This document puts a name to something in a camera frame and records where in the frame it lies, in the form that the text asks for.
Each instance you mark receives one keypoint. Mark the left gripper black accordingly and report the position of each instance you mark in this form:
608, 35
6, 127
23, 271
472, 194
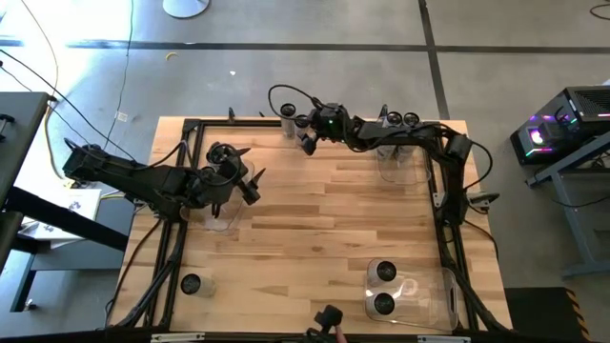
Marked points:
233, 178

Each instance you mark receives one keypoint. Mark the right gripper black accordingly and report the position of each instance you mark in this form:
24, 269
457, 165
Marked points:
350, 135

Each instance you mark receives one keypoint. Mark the Celsius can teal band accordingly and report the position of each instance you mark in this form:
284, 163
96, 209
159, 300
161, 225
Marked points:
394, 118

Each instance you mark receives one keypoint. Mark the Celsius can yellow band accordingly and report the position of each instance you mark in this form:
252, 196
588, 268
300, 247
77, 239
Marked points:
382, 303
383, 271

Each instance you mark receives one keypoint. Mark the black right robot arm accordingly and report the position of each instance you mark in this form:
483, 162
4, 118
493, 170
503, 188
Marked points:
405, 135

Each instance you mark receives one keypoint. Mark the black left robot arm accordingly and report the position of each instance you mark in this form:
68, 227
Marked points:
133, 178

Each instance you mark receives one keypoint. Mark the clear plastic bin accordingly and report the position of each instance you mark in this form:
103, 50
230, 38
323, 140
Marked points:
229, 216
405, 171
419, 305

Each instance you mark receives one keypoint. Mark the small white floor tag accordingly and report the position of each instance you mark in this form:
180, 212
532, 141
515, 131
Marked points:
121, 115

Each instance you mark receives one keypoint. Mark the white mounting plate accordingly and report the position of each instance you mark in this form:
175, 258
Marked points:
438, 197

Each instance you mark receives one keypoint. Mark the white round stand base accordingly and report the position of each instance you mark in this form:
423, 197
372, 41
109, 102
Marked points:
186, 7

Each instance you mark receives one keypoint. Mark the black handheld object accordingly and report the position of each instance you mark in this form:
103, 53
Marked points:
329, 316

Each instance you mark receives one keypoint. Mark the white paper sheet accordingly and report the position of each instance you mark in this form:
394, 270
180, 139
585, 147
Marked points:
81, 205

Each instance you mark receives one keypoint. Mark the person's hand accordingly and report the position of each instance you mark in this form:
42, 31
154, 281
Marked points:
340, 335

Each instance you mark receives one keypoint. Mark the office desk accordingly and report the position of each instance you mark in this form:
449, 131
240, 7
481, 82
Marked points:
19, 133

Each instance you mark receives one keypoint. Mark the black computer RGB lights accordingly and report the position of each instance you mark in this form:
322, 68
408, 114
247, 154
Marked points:
586, 102

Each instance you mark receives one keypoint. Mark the grey metal stand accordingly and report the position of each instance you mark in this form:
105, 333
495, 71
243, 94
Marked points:
574, 224

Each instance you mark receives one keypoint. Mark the black case hazard stripes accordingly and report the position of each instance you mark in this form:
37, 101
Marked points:
538, 314

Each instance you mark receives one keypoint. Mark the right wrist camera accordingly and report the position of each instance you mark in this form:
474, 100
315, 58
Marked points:
330, 119

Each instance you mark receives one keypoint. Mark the black metal table frame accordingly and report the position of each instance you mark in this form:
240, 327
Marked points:
238, 123

